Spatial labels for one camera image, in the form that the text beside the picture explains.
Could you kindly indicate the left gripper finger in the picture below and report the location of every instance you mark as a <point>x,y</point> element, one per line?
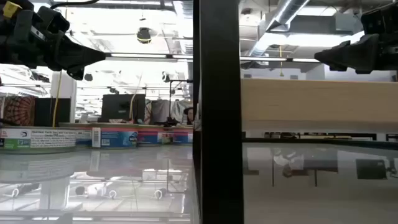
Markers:
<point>76,73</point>
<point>77,54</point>

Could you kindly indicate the black distant robot arm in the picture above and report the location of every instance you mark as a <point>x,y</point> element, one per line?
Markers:
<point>170,122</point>

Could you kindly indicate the light wooden shelf board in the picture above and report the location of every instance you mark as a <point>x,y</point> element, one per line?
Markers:
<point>311,105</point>

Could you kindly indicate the black shelf side panel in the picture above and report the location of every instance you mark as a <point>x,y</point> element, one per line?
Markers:
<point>220,124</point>

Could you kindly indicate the long ceiling light strip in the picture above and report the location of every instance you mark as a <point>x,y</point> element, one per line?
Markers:
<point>140,55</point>
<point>304,60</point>

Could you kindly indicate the black flat screen panel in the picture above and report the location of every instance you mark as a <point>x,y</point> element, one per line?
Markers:
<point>45,112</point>

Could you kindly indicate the black computer monitor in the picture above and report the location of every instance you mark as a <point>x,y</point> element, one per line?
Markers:
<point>121,107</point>

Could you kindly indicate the red patterned tapestry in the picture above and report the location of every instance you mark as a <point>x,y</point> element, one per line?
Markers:
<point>18,110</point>

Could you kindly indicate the black ceiling dome fixture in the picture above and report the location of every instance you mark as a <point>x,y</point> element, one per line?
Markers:
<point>144,35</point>

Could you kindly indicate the grey hanging cloth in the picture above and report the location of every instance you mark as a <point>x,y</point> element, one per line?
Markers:
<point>160,110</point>

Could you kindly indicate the person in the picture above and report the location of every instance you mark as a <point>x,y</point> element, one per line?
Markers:
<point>188,115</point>

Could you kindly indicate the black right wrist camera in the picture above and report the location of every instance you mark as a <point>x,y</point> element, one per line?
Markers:
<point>382,18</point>

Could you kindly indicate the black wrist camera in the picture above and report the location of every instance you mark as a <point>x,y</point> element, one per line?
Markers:
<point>53,20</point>
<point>382,18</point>

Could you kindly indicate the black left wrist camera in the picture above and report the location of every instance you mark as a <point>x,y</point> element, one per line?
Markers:
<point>53,20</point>

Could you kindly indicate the silver ventilation duct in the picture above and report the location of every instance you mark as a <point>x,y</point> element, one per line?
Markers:
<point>286,12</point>

